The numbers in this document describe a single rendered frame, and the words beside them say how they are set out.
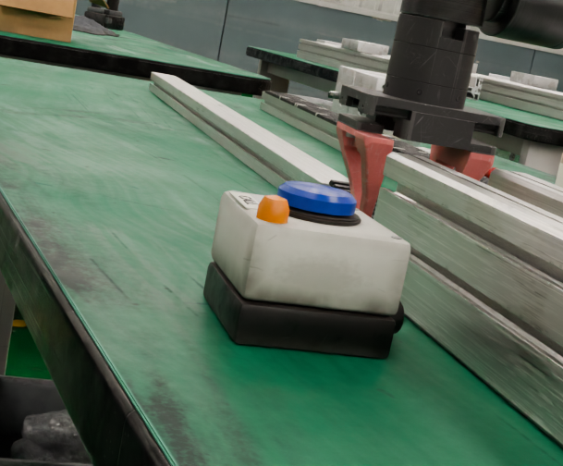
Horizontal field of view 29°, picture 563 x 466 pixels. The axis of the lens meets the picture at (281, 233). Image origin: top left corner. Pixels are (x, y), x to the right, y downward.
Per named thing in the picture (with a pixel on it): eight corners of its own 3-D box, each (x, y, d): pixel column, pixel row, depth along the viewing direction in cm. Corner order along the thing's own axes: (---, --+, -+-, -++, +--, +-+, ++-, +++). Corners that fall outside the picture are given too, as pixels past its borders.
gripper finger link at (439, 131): (473, 259, 77) (504, 127, 75) (378, 247, 74) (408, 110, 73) (435, 236, 83) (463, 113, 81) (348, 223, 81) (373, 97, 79)
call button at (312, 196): (263, 212, 57) (271, 174, 56) (336, 222, 58) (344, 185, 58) (284, 229, 53) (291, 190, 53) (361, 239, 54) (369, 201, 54)
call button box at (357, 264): (201, 296, 59) (222, 182, 58) (368, 315, 62) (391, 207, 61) (233, 345, 52) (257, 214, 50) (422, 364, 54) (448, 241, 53)
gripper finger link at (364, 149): (440, 255, 76) (471, 121, 74) (344, 242, 74) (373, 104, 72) (405, 231, 82) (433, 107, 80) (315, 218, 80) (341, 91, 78)
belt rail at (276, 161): (148, 90, 180) (151, 71, 179) (172, 93, 181) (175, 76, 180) (315, 218, 90) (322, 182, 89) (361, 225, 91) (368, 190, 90)
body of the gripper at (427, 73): (502, 145, 75) (528, 38, 74) (364, 122, 72) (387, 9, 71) (463, 130, 81) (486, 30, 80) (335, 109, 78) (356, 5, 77)
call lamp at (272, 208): (252, 214, 52) (257, 190, 52) (282, 218, 53) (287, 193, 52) (260, 221, 51) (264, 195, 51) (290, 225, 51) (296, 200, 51)
